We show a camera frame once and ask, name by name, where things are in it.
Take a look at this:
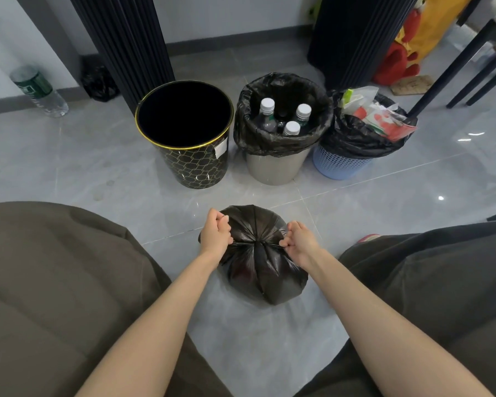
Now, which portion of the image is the person's right hand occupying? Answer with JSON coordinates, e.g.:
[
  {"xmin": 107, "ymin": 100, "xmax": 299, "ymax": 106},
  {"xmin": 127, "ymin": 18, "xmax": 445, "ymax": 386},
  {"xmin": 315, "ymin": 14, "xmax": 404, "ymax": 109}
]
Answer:
[{"xmin": 278, "ymin": 221, "xmax": 321, "ymax": 269}]

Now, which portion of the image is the person's left hand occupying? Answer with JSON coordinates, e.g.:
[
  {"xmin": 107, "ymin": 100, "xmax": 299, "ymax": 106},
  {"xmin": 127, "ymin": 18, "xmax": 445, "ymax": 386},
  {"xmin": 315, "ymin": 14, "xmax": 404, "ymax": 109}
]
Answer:
[{"xmin": 198, "ymin": 208, "xmax": 234, "ymax": 261}]

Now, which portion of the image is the black garbage bag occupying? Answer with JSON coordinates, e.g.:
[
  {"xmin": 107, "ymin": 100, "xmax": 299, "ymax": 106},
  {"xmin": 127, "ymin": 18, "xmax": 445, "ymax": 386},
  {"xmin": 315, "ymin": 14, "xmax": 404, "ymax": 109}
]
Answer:
[
  {"xmin": 198, "ymin": 204, "xmax": 310, "ymax": 307},
  {"xmin": 233, "ymin": 72, "xmax": 335, "ymax": 158},
  {"xmin": 320, "ymin": 89, "xmax": 418, "ymax": 160}
]

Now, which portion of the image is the black bin with gold rim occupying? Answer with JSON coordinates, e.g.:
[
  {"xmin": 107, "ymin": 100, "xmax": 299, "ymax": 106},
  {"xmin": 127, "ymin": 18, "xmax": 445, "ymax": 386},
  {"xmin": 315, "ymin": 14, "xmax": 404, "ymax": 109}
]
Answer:
[{"xmin": 134, "ymin": 79, "xmax": 235, "ymax": 190}]

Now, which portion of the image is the beige plastic bin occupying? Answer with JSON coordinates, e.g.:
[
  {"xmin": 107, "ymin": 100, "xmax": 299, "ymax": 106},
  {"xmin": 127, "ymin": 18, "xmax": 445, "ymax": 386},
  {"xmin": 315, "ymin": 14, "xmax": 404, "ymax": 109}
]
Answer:
[{"xmin": 245, "ymin": 146, "xmax": 313, "ymax": 186}]

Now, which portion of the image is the blue mesh plastic bin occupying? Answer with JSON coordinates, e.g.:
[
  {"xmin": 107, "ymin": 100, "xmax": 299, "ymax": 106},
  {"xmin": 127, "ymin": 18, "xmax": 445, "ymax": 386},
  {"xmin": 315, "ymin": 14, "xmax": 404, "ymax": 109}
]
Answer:
[{"xmin": 312, "ymin": 144, "xmax": 373, "ymax": 181}]

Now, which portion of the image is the person's left forearm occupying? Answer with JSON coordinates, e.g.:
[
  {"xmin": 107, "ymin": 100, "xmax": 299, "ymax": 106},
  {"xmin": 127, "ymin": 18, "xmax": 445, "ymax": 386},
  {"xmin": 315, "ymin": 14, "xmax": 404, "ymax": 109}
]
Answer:
[{"xmin": 74, "ymin": 248, "xmax": 220, "ymax": 397}]

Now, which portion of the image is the person's right leg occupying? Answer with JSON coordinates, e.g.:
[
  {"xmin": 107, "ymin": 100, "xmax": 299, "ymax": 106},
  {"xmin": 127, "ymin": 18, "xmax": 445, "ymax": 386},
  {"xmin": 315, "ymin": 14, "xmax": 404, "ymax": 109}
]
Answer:
[{"xmin": 295, "ymin": 218, "xmax": 496, "ymax": 397}]

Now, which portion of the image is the person's leg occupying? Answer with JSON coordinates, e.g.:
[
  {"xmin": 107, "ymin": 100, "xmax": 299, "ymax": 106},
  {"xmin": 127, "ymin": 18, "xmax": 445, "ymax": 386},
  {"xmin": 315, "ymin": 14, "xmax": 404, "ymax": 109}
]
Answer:
[
  {"xmin": 295, "ymin": 218, "xmax": 496, "ymax": 397},
  {"xmin": 0, "ymin": 201, "xmax": 232, "ymax": 397}
]

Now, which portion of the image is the person's left leg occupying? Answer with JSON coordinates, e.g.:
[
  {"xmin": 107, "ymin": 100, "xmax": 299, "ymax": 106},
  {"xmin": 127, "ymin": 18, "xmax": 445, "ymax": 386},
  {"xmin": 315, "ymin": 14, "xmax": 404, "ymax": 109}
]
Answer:
[{"xmin": 0, "ymin": 201, "xmax": 232, "ymax": 397}]

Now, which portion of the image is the red white snack wrapper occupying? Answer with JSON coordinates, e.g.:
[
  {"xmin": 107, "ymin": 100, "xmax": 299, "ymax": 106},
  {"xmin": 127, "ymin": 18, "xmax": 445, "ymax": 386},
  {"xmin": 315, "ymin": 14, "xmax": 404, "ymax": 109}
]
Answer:
[{"xmin": 353, "ymin": 104, "xmax": 418, "ymax": 143}]

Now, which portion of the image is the white green plastic packaging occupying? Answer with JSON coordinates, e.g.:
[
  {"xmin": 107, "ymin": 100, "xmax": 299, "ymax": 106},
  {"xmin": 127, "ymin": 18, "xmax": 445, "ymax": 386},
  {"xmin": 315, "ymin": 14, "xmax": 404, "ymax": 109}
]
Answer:
[{"xmin": 341, "ymin": 86, "xmax": 379, "ymax": 112}]

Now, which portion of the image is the small crumpled black bag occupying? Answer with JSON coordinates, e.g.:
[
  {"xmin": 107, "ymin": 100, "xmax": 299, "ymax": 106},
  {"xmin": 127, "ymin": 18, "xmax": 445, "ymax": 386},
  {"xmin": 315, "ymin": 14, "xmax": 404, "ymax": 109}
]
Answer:
[{"xmin": 80, "ymin": 63, "xmax": 121, "ymax": 103}]

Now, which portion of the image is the red plush toy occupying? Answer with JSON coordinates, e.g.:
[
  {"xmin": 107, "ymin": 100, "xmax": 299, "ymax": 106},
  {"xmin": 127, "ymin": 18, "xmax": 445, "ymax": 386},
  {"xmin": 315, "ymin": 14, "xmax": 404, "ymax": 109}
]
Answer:
[{"xmin": 373, "ymin": 10, "xmax": 422, "ymax": 87}]

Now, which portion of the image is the large clear water bottle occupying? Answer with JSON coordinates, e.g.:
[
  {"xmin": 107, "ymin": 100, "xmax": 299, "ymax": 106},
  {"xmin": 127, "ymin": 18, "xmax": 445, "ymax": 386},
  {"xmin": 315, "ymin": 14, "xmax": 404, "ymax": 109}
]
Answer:
[{"xmin": 0, "ymin": 11, "xmax": 70, "ymax": 119}]

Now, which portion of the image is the cream cushioned chair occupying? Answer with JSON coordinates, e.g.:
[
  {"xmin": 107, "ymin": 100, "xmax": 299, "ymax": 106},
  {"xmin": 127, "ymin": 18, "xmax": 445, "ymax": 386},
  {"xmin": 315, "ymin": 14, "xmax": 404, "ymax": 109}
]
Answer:
[{"xmin": 407, "ymin": 0, "xmax": 496, "ymax": 222}]

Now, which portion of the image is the yellow plush toy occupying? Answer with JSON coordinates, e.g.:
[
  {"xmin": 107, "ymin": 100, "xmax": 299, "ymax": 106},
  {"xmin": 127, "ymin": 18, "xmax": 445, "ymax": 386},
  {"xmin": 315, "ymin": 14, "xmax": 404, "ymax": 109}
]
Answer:
[{"xmin": 396, "ymin": 0, "xmax": 476, "ymax": 62}]

